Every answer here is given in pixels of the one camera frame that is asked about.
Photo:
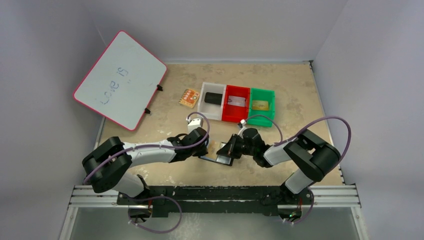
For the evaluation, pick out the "gold card in green bin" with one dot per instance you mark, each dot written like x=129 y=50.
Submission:
x=260 y=105

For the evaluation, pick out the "black leather card holder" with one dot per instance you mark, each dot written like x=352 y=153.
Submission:
x=223 y=160

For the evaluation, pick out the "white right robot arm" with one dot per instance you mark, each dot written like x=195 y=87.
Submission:
x=313 y=156

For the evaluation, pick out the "clear card in red bin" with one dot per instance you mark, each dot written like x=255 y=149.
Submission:
x=236 y=101

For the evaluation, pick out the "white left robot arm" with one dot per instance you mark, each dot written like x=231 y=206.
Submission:
x=107 y=166

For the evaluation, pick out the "green plastic bin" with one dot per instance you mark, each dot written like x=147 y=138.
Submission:
x=262 y=94

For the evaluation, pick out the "black object in white bin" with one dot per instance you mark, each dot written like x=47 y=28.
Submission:
x=213 y=98

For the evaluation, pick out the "aluminium rail frame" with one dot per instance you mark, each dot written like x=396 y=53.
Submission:
x=325 y=196

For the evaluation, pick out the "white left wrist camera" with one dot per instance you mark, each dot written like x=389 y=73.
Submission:
x=194 y=123

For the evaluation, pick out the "white plastic bin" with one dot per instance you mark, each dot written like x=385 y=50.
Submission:
x=212 y=112

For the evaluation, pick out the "orange card pack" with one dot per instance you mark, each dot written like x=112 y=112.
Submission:
x=189 y=98

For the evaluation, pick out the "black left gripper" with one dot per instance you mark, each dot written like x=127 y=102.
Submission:
x=201 y=152

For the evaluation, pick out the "pink framed whiteboard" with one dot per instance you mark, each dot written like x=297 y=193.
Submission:
x=122 y=82

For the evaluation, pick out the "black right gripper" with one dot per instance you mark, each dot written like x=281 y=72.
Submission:
x=234 y=147

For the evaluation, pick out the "gold credit card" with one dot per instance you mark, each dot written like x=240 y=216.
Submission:
x=212 y=148

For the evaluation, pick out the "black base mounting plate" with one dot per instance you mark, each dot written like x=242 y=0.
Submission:
x=267 y=200

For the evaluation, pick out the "red plastic bin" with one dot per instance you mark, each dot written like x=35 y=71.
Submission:
x=233 y=113

